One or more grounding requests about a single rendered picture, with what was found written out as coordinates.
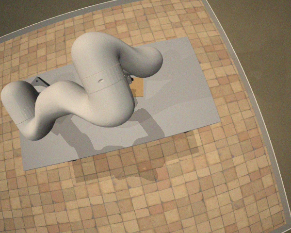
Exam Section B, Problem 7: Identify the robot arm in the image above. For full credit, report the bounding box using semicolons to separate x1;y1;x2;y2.
0;32;163;141

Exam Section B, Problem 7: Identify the orange mat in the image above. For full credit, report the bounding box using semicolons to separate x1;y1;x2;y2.
129;77;143;97

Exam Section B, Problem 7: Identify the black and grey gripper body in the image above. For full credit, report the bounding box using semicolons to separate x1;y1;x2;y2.
127;75;132;84

